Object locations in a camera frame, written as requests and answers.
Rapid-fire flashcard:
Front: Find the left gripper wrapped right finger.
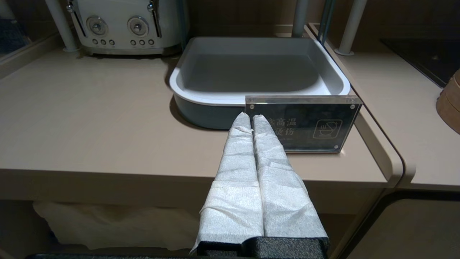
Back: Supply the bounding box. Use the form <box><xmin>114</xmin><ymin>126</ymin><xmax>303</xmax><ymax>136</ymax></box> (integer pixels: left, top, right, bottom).
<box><xmin>252</xmin><ymin>114</ymin><xmax>329</xmax><ymax>240</ymax></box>

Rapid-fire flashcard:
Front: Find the left gripper wrapped left finger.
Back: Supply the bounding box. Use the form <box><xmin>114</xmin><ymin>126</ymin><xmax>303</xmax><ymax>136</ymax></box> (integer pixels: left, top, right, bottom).
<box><xmin>192</xmin><ymin>112</ymin><xmax>265</xmax><ymax>253</ymax></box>

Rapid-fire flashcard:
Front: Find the large bamboo steamer basket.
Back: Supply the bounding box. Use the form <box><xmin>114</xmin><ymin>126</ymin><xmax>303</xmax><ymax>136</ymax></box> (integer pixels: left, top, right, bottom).
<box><xmin>447</xmin><ymin>69</ymin><xmax>460</xmax><ymax>93</ymax></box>
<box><xmin>436</xmin><ymin>89</ymin><xmax>460</xmax><ymax>136</ymax></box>

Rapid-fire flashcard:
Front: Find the clear acrylic warning sign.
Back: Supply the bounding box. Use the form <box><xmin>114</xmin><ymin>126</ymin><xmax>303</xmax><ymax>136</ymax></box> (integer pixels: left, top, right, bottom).
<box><xmin>245</xmin><ymin>95</ymin><xmax>363</xmax><ymax>154</ymax></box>

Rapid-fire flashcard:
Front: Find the white-lined blue-grey rack tray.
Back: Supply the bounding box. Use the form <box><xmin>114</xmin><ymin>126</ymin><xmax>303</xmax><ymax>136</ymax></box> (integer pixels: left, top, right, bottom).
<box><xmin>169</xmin><ymin>36</ymin><xmax>351</xmax><ymax>131</ymax></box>

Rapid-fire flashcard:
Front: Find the white plastic sheet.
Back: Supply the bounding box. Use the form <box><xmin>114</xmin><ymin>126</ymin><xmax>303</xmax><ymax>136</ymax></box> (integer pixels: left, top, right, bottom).
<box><xmin>32</xmin><ymin>200</ymin><xmax>202</xmax><ymax>251</ymax></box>

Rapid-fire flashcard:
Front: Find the white metal support pole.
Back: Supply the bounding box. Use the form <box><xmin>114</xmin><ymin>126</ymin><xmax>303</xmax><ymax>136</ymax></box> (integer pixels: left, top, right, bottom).
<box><xmin>45</xmin><ymin>0</ymin><xmax>80</xmax><ymax>53</ymax></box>
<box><xmin>291</xmin><ymin>0</ymin><xmax>310</xmax><ymax>38</ymax></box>
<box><xmin>334</xmin><ymin>0</ymin><xmax>369</xmax><ymax>56</ymax></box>

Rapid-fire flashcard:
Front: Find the white retro toaster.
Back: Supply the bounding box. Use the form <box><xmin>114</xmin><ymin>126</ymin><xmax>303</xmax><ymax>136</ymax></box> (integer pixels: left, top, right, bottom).
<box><xmin>66</xmin><ymin>0</ymin><xmax>181</xmax><ymax>56</ymax></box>

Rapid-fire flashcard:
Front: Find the black induction cooktop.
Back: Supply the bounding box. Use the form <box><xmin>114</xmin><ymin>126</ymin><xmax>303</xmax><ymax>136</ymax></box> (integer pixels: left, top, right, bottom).
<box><xmin>380</xmin><ymin>37</ymin><xmax>460</xmax><ymax>89</ymax></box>

